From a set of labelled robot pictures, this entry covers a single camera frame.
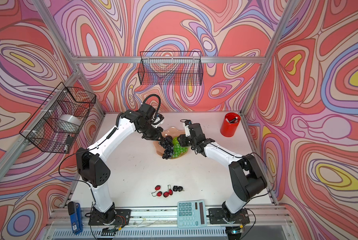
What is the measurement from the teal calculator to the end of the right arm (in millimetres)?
288

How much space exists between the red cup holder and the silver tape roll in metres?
0.86

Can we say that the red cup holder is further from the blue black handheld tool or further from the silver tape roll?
the blue black handheld tool

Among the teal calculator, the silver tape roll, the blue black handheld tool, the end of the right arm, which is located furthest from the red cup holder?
the blue black handheld tool

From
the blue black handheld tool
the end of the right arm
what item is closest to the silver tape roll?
the blue black handheld tool

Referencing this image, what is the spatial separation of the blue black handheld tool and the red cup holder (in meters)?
0.98

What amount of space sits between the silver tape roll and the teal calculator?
66cm

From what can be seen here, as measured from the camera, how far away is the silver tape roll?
2.32 feet

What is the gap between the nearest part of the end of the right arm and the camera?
26.3 inches

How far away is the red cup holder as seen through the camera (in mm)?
1002

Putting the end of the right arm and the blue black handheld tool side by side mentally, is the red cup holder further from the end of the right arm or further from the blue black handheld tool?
the blue black handheld tool

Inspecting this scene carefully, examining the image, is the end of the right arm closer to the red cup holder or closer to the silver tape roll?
the red cup holder

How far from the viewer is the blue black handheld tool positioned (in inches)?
27.4

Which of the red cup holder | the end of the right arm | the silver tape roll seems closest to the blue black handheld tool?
the silver tape roll

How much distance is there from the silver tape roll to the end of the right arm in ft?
1.75
